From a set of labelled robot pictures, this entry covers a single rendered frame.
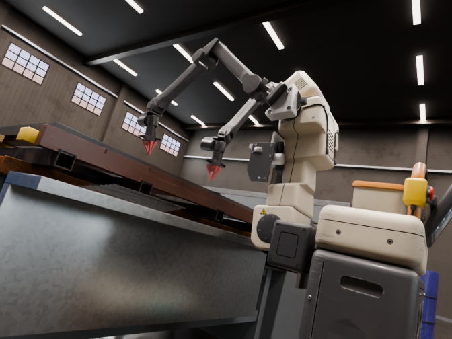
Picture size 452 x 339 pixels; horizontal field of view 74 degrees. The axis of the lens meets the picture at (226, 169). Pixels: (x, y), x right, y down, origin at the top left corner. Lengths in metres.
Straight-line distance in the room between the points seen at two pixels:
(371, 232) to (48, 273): 0.84
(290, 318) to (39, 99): 11.50
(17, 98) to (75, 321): 11.45
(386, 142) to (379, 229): 11.61
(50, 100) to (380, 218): 12.26
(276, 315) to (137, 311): 1.17
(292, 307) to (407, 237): 1.35
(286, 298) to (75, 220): 1.49
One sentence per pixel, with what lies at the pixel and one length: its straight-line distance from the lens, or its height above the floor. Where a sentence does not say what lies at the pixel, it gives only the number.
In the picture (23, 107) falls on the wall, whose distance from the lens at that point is 12.31.
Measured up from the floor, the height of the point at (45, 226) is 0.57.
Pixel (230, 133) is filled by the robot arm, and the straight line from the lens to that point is 1.57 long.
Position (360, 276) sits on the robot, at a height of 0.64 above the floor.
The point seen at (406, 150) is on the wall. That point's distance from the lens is 12.25.
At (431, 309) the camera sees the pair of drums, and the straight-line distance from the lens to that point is 4.70.
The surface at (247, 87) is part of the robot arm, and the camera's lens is 1.19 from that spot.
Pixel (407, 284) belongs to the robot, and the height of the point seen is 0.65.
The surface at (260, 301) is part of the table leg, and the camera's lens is 2.03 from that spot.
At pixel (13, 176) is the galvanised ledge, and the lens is 0.88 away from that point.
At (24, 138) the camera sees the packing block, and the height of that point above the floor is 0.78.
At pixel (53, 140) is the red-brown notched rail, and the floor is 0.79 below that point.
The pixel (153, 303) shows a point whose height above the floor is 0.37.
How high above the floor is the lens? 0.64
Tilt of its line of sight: 13 degrees up
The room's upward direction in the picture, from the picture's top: 14 degrees clockwise
